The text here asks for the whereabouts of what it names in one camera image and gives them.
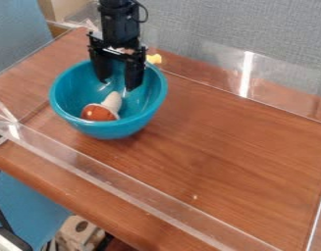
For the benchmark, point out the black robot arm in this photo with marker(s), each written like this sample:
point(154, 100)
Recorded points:
point(119, 20)

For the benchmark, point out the clear acrylic front barrier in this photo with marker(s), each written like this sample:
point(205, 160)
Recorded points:
point(144, 216)

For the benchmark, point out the white block with hole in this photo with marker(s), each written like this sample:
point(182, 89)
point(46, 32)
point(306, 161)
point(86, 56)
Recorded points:
point(79, 235)

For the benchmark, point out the blue plastic bowl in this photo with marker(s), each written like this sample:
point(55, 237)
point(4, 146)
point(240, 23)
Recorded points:
point(77, 89)

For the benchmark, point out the clear acrylic corner bracket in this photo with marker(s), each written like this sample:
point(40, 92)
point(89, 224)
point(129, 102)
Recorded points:
point(89, 26)

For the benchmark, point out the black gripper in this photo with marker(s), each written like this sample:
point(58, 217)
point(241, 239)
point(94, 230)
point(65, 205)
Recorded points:
point(127, 49)

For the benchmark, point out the yellow toy object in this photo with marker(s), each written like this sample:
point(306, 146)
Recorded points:
point(154, 59)

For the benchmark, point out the brown capped toy mushroom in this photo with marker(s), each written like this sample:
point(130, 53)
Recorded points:
point(105, 111)

